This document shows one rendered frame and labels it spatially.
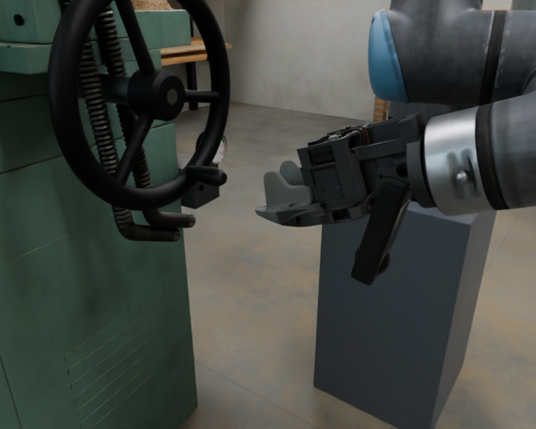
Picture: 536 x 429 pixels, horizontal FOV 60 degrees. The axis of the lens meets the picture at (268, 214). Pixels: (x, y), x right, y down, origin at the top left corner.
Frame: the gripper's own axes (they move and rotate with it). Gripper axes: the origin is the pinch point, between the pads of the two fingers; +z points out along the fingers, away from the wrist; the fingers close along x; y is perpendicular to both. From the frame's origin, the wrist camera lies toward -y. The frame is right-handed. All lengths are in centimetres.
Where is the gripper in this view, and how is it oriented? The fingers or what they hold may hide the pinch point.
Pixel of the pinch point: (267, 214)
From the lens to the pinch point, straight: 55.0
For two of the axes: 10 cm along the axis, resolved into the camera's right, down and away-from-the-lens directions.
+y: -3.1, -9.2, -2.3
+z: -7.9, 1.1, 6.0
